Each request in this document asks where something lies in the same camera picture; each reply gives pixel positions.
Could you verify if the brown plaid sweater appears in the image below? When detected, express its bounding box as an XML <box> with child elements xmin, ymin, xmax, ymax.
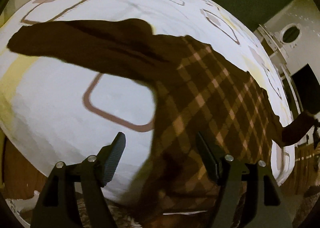
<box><xmin>7</xmin><ymin>19</ymin><xmax>319</xmax><ymax>227</ymax></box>

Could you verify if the patterned white bed sheet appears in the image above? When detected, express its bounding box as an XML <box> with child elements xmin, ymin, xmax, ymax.
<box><xmin>1</xmin><ymin>0</ymin><xmax>292</xmax><ymax>205</ymax></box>

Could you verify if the black wall television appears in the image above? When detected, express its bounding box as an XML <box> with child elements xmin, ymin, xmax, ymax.
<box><xmin>291</xmin><ymin>64</ymin><xmax>319</xmax><ymax>114</ymax></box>

